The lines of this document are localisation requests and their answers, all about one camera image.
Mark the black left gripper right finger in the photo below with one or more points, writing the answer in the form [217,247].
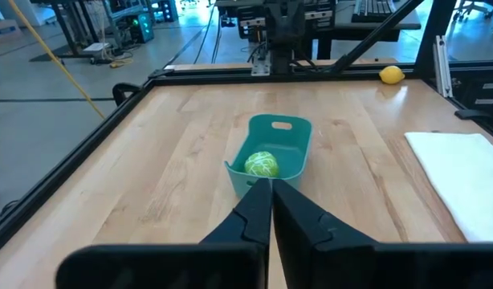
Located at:
[331,261]

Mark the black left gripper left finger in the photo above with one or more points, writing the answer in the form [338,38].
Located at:
[230,261]

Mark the green toy cabbage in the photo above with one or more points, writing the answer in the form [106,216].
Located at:
[261,164]

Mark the yellow toy lemon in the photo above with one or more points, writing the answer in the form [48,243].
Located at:
[392,75]

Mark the black keyboard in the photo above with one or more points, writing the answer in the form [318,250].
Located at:
[373,10]

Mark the teal plastic tub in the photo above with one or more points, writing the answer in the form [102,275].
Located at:
[288,150]

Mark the white folded towel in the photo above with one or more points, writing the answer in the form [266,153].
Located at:
[463,184]

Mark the silver aluminium bar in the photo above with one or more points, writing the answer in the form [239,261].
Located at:
[442,66]

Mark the black aluminium table frame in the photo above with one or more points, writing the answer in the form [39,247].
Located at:
[70,159]

